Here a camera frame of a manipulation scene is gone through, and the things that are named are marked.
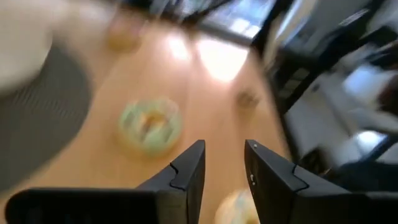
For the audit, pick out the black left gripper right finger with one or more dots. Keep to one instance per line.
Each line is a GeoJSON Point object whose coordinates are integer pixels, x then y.
{"type": "Point", "coordinates": [280, 196]}

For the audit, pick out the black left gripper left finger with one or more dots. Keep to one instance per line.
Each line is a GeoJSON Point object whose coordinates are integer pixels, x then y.
{"type": "Point", "coordinates": [174, 202]}

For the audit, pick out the white round plate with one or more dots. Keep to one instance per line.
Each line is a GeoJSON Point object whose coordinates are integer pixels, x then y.
{"type": "Point", "coordinates": [21, 40]}

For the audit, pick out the chocolate sprinkled small donut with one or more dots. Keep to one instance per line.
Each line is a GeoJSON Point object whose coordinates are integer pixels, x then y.
{"type": "Point", "coordinates": [247, 99]}

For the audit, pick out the black table frame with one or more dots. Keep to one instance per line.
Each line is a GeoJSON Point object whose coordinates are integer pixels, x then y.
{"type": "Point", "coordinates": [289, 77]}

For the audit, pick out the mint chocolate drizzled donut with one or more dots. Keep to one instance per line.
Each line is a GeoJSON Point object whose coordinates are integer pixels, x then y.
{"type": "Point", "coordinates": [168, 130]}

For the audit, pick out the pale cream glazed donut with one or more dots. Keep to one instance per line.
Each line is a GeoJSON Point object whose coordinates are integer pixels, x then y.
{"type": "Point", "coordinates": [236, 208]}

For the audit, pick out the grey woven round placemat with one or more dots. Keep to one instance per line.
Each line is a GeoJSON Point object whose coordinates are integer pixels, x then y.
{"type": "Point", "coordinates": [40, 124]}

